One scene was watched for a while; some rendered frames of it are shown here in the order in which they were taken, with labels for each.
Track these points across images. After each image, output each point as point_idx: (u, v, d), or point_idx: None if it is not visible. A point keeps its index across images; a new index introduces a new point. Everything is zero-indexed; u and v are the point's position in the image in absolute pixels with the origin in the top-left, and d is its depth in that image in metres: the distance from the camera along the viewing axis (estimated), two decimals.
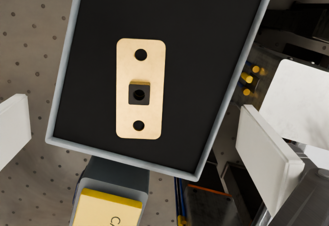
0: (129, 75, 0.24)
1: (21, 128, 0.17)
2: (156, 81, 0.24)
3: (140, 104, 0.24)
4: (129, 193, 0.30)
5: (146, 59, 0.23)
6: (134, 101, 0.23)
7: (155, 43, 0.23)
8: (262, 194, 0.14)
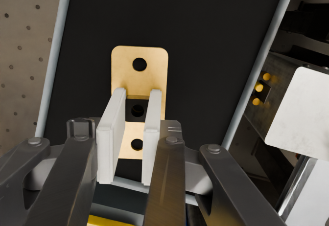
0: (127, 87, 0.21)
1: (124, 117, 0.20)
2: None
3: (138, 122, 0.20)
4: (127, 217, 0.27)
5: (145, 70, 0.20)
6: (132, 118, 0.20)
7: (156, 52, 0.20)
8: (144, 164, 0.16)
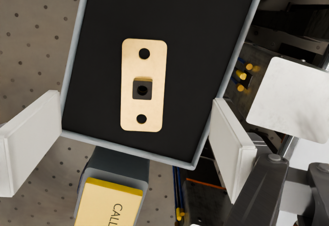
0: (133, 72, 0.26)
1: (55, 122, 0.18)
2: (158, 78, 0.26)
3: (143, 99, 0.26)
4: (130, 183, 0.32)
5: (149, 58, 0.25)
6: (138, 96, 0.26)
7: (158, 43, 0.25)
8: (224, 180, 0.15)
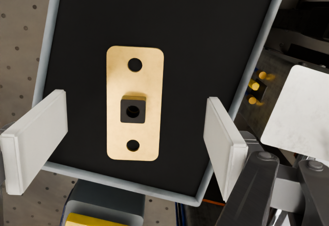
0: (122, 88, 0.20)
1: (61, 121, 0.18)
2: (153, 95, 0.21)
3: (134, 123, 0.20)
4: (121, 217, 0.27)
5: (141, 70, 0.20)
6: (128, 119, 0.20)
7: (152, 52, 0.20)
8: (217, 178, 0.15)
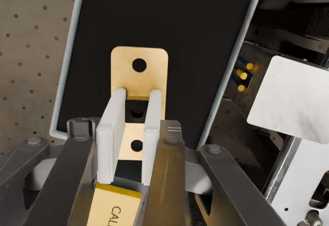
0: (126, 88, 0.20)
1: (124, 117, 0.20)
2: None
3: (138, 123, 0.20)
4: (129, 185, 0.31)
5: (145, 71, 0.20)
6: (132, 119, 0.20)
7: (156, 52, 0.20)
8: (143, 164, 0.16)
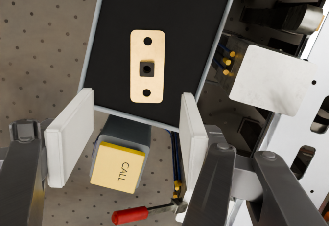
0: (140, 56, 0.34)
1: (90, 118, 0.19)
2: (159, 60, 0.34)
3: (147, 76, 0.33)
4: (135, 147, 0.40)
5: (151, 44, 0.33)
6: (144, 74, 0.33)
7: (158, 33, 0.33)
8: (184, 169, 0.16)
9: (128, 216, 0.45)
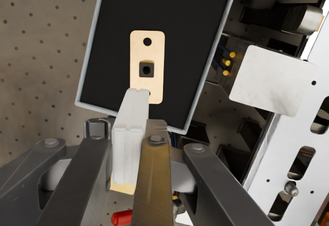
0: (139, 56, 0.33)
1: None
2: (158, 60, 0.34)
3: (147, 77, 0.33)
4: None
5: (151, 45, 0.33)
6: (143, 75, 0.33)
7: (157, 33, 0.33)
8: (129, 163, 0.16)
9: (128, 217, 0.45)
